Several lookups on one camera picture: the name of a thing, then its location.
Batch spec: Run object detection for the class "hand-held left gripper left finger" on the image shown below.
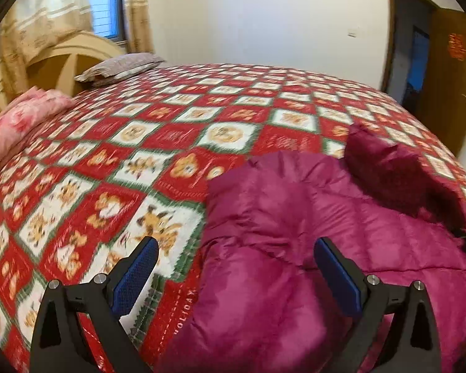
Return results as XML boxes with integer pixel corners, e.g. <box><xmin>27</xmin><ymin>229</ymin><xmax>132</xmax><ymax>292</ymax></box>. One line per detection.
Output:
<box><xmin>29</xmin><ymin>236</ymin><xmax>160</xmax><ymax>373</ymax></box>

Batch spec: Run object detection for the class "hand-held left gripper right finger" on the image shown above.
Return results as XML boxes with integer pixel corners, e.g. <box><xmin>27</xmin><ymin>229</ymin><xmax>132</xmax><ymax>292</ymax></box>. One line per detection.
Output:
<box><xmin>314</xmin><ymin>236</ymin><xmax>443</xmax><ymax>373</ymax></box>

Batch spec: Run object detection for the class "magenta down jacket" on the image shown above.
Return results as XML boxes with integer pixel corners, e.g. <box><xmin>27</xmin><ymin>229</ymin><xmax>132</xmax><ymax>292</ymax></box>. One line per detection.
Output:
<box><xmin>155</xmin><ymin>124</ymin><xmax>466</xmax><ymax>373</ymax></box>

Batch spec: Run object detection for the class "red checkered printed blanket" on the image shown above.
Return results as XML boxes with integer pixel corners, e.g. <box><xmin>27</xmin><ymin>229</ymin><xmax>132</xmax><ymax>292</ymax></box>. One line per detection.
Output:
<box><xmin>0</xmin><ymin>62</ymin><xmax>466</xmax><ymax>373</ymax></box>

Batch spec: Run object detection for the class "pink folded quilt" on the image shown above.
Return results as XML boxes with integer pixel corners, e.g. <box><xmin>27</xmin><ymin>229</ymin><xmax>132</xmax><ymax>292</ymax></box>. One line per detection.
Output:
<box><xmin>0</xmin><ymin>86</ymin><xmax>76</xmax><ymax>181</ymax></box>

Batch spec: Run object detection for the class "brown wooden door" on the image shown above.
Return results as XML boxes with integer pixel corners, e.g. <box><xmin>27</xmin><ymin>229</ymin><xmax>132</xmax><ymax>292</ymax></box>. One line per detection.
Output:
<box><xmin>423</xmin><ymin>7</ymin><xmax>466</xmax><ymax>157</ymax></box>

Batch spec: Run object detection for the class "grey patterned pillow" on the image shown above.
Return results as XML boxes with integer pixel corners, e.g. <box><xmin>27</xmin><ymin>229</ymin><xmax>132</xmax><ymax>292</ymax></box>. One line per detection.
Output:
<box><xmin>75</xmin><ymin>52</ymin><xmax>166</xmax><ymax>86</ymax></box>

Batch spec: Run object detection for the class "beige wooden headboard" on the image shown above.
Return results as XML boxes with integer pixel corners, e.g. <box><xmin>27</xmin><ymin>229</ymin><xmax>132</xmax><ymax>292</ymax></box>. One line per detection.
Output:
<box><xmin>0</xmin><ymin>31</ymin><xmax>125</xmax><ymax>125</ymax></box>

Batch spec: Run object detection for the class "red paper door decoration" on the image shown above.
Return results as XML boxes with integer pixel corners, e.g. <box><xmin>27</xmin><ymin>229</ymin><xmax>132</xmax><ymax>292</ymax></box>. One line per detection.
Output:
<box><xmin>447</xmin><ymin>33</ymin><xmax>466</xmax><ymax>62</ymax></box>

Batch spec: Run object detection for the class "narrow beige curtain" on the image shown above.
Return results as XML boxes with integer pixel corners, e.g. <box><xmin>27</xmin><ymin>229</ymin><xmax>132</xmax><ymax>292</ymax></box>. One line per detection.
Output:
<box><xmin>122</xmin><ymin>0</ymin><xmax>157</xmax><ymax>56</ymax></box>

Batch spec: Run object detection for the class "window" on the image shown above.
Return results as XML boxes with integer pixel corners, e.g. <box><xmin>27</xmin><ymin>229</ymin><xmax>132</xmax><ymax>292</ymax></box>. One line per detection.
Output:
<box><xmin>89</xmin><ymin>0</ymin><xmax>127</xmax><ymax>44</ymax></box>

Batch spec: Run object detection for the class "wide beige curtain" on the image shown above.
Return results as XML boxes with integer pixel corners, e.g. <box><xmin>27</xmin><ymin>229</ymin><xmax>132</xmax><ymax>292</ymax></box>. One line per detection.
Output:
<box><xmin>0</xmin><ymin>0</ymin><xmax>94</xmax><ymax>88</ymax></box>

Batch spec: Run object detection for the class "brown door frame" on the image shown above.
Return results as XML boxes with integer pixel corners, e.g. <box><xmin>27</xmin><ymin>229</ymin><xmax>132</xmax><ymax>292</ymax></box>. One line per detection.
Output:
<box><xmin>380</xmin><ymin>0</ymin><xmax>440</xmax><ymax>94</ymax></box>

